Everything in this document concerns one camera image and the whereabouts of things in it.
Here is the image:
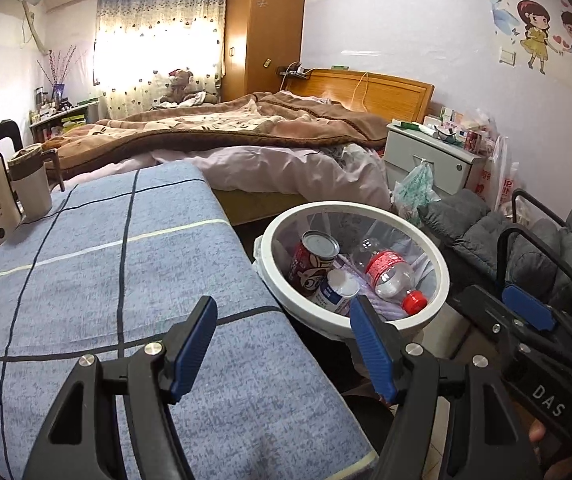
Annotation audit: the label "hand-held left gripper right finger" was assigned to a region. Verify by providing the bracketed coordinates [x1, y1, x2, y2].
[350, 295, 541, 480]

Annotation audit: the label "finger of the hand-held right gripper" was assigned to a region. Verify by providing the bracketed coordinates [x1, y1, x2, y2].
[503, 284, 555, 332]
[453, 285, 521, 356]

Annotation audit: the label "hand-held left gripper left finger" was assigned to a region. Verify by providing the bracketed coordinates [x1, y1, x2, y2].
[22, 295, 218, 480]

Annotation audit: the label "white plastic pill bottle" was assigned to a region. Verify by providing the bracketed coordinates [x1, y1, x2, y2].
[316, 269, 361, 317]

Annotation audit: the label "red label plastic bottle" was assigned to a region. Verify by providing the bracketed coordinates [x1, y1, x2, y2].
[365, 250, 427, 317]

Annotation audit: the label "red labelled bottle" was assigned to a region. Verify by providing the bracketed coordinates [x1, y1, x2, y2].
[291, 230, 341, 296]

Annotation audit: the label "white round trash bin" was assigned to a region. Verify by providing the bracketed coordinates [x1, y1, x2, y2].
[253, 201, 450, 346]

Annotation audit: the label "grey cushioned chair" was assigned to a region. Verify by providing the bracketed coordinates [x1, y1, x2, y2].
[418, 162, 572, 321]

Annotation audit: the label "white red printed plastic bags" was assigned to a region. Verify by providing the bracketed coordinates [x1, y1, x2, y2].
[478, 135, 521, 211]

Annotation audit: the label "green printed plastic bag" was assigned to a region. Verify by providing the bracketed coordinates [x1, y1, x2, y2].
[391, 157, 436, 226]

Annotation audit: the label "white nightstand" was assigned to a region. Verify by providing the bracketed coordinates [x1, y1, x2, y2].
[383, 122, 486, 196]

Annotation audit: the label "pile of small boxes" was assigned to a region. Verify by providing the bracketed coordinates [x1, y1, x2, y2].
[423, 105, 496, 153]

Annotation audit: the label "pink duvet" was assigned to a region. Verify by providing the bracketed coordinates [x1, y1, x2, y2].
[116, 142, 391, 211]

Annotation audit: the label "brown floral blanket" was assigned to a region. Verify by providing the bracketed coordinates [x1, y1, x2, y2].
[41, 91, 391, 181]

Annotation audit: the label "beige mug brown lid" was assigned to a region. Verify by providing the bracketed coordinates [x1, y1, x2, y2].
[6, 142, 64, 223]

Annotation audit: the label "wooden bed headboard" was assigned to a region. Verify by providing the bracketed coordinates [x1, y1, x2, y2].
[286, 67, 435, 126]

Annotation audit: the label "cluttered desk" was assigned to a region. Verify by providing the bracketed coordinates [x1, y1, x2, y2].
[28, 100, 101, 143]

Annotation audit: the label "brown teddy bear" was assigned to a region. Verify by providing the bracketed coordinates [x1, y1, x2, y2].
[160, 67, 219, 106]

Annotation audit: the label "vase with purple branches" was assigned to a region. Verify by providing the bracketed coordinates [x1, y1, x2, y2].
[36, 45, 78, 101]

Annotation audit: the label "wooden wardrobe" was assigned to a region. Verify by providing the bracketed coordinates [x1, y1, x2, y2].
[222, 0, 309, 102]

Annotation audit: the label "white air conditioner pipe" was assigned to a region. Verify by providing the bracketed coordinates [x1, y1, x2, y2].
[21, 0, 54, 56]

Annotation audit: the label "black metal chair frame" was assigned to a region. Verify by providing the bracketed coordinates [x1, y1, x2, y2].
[496, 187, 571, 286]

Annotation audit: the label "white charging cable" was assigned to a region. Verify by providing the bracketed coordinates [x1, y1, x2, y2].
[353, 71, 371, 111]

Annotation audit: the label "cartoon children wall decal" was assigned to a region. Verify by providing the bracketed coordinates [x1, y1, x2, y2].
[516, 0, 572, 93]

